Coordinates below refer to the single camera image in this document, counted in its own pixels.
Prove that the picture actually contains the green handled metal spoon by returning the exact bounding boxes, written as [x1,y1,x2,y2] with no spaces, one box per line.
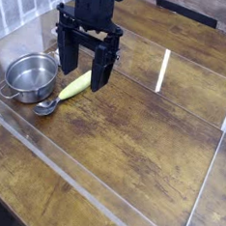
[34,71,92,116]

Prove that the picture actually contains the small steel pot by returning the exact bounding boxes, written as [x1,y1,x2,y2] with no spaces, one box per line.
[0,52,58,103]

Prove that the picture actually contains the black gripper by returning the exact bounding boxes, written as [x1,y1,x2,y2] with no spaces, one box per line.
[56,0,124,92]

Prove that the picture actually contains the clear acrylic enclosure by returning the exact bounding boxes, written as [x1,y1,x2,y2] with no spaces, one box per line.
[0,0,226,226]

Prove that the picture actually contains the black bar on table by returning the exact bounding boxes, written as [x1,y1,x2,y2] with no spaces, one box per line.
[155,0,218,29]

